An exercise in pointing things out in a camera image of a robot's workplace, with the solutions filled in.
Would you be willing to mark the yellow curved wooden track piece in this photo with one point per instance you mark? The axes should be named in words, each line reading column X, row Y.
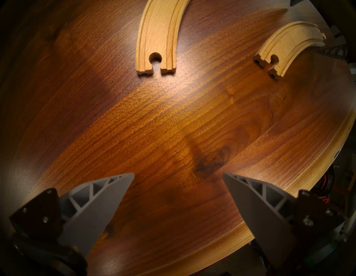
column 289, row 44

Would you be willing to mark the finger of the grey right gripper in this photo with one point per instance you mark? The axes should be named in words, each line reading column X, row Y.
column 333, row 53

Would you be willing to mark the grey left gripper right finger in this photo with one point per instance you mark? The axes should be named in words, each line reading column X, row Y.
column 264, row 219

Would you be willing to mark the pale curved wooden track piece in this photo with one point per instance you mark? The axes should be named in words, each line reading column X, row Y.
column 158, row 30

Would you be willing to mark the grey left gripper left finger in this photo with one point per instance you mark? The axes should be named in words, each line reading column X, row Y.
column 89, row 211

